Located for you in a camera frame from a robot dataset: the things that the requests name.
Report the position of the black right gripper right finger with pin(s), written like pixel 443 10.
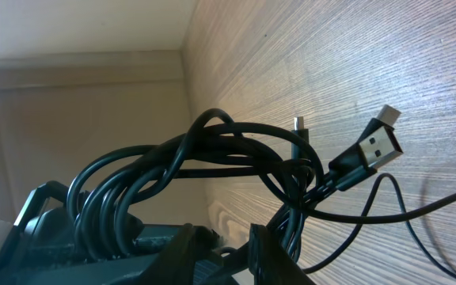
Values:
pixel 269 262

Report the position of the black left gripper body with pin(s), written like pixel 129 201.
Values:
pixel 46 205

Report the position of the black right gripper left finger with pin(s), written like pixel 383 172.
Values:
pixel 46 255

